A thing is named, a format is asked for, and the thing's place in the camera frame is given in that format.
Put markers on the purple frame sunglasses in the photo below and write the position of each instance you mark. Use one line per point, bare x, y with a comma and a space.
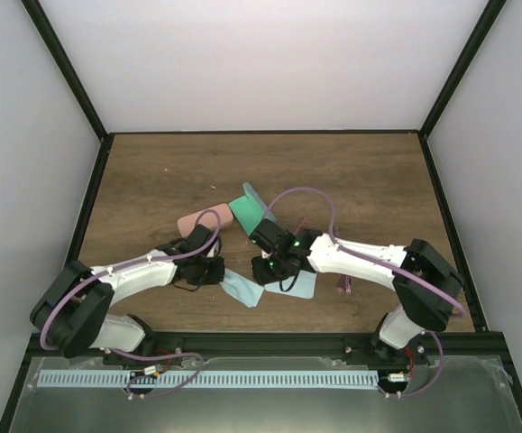
344, 285

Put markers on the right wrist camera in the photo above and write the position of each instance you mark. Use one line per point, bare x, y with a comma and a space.
270, 237

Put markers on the pink glasses case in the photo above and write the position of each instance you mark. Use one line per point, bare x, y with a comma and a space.
213, 217

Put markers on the light blue cleaning cloth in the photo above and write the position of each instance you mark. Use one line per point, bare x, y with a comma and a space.
302, 286
242, 289

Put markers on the green glasses case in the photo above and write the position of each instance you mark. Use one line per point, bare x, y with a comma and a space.
249, 209

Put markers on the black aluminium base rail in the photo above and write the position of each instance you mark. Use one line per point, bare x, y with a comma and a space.
215, 345

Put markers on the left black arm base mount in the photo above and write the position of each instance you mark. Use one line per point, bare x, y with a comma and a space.
159, 344

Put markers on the light blue slotted cable duct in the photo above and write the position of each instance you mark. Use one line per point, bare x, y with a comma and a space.
344, 380

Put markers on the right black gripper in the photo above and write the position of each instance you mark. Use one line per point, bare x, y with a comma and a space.
263, 276

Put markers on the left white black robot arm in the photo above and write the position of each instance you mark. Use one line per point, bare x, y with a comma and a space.
73, 313

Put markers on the clear acrylic front panel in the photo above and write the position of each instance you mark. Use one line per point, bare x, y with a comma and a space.
464, 394

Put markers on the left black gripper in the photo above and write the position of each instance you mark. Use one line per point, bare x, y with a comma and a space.
217, 277

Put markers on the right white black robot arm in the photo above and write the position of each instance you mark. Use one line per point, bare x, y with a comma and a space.
427, 286

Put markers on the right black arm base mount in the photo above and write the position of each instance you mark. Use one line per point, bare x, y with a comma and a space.
360, 349

